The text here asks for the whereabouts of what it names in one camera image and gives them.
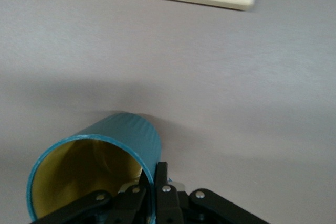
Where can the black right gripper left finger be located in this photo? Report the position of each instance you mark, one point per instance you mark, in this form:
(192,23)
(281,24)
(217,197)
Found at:
(86,205)

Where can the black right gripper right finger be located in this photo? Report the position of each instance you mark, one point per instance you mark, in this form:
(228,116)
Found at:
(168,200)

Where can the teal cup yellow inside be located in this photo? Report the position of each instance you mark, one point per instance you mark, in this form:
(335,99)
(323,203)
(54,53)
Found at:
(126,132)

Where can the table cover mat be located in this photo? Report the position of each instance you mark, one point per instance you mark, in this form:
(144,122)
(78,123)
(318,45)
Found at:
(183,77)

